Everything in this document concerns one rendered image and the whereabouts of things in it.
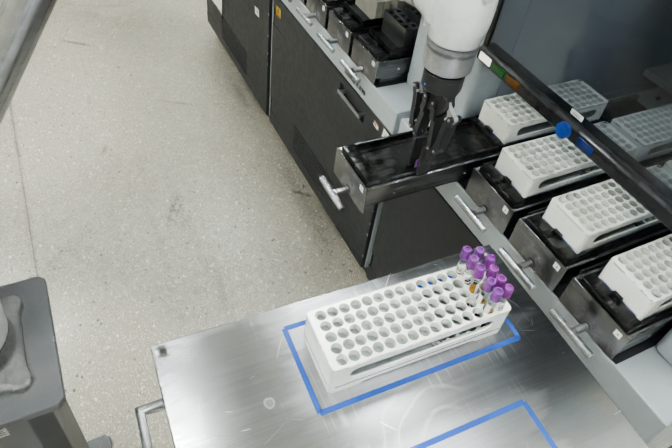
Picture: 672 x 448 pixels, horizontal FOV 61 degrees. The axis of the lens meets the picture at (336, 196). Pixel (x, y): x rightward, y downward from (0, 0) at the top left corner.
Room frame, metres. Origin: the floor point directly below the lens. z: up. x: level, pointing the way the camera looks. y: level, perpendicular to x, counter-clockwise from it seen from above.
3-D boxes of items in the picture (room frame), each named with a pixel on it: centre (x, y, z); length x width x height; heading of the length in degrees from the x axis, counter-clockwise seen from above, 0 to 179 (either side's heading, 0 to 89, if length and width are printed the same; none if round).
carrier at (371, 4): (1.52, -0.01, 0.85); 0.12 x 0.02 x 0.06; 33
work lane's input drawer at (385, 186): (1.04, -0.29, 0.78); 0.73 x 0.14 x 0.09; 122
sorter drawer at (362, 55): (1.51, -0.29, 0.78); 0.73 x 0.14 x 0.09; 122
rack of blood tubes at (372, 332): (0.49, -0.14, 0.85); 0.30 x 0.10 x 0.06; 120
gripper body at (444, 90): (0.90, -0.16, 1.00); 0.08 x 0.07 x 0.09; 32
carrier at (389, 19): (1.39, -0.09, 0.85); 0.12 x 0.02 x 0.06; 32
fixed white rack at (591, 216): (0.84, -0.55, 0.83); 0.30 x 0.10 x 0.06; 122
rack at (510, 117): (1.14, -0.45, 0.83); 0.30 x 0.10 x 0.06; 122
